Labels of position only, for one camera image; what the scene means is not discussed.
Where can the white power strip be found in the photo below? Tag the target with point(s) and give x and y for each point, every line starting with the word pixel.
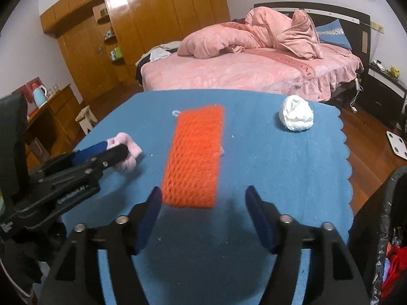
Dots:
pixel 357 95

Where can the wooden wardrobe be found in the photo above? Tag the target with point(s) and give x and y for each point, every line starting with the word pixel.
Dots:
pixel 152 16

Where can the white crumpled tissue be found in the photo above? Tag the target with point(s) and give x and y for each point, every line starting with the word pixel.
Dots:
pixel 297 114

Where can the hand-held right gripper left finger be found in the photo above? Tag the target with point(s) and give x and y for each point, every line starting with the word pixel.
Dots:
pixel 147 220

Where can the yellow plush toy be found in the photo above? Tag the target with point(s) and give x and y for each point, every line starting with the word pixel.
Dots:
pixel 394 72

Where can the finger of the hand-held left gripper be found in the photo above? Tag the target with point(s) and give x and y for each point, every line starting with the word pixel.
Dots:
pixel 109 157
pixel 92 151

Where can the orange foam net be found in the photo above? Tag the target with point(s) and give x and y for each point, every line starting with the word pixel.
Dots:
pixel 194 159

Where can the blue pillow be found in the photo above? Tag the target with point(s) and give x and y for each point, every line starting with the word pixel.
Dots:
pixel 335 35

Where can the dark wooden headboard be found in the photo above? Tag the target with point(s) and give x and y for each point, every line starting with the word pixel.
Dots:
pixel 359 22

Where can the light blue kettle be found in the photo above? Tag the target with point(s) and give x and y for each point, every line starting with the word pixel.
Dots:
pixel 39 95

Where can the small wooden stool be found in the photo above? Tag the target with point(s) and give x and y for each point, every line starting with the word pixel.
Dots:
pixel 86 119

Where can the white bathroom scale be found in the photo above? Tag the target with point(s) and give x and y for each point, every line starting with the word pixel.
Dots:
pixel 399 144

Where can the black plastic bin bag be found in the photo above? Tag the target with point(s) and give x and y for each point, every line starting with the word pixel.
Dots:
pixel 383 216

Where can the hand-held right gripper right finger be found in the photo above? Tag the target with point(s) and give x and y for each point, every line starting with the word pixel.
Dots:
pixel 259 220

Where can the pile of clothes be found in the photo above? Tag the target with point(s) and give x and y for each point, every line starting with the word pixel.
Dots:
pixel 159 52

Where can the red box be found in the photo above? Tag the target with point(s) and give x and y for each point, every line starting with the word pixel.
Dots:
pixel 24 92

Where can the black trash bin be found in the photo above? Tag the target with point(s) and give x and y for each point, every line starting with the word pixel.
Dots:
pixel 365 222

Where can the dark nightstand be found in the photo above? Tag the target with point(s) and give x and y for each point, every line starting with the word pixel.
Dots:
pixel 380 98

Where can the wooden desk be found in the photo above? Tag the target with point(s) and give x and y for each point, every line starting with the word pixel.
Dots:
pixel 57 117

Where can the pink quilt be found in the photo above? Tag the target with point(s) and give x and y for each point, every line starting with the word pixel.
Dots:
pixel 241 35

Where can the yellow wall socket strip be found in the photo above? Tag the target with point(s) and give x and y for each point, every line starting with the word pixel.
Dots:
pixel 377 27

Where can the red cloth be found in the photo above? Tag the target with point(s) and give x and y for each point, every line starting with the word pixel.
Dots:
pixel 396 267

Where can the bed with pink sheet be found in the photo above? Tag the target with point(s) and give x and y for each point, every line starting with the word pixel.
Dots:
pixel 241 70

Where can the pink fuzzy sock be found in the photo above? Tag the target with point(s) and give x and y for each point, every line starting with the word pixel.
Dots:
pixel 132 162

